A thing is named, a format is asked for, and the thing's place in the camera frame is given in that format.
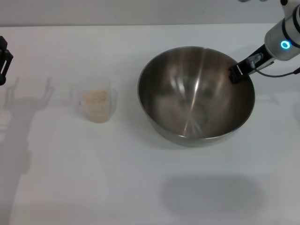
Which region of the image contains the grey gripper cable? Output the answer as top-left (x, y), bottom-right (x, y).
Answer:
top-left (247, 53), bottom-right (300, 78)

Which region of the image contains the stainless steel mixing bowl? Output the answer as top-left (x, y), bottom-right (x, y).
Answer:
top-left (137, 46), bottom-right (255, 148)

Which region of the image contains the uncooked white rice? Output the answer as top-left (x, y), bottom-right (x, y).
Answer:
top-left (82, 90), bottom-right (110, 122)

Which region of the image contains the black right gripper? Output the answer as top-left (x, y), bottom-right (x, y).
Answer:
top-left (228, 44), bottom-right (276, 84)

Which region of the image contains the clear plastic measuring cup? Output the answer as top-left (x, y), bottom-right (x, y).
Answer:
top-left (74, 78), bottom-right (118, 123)

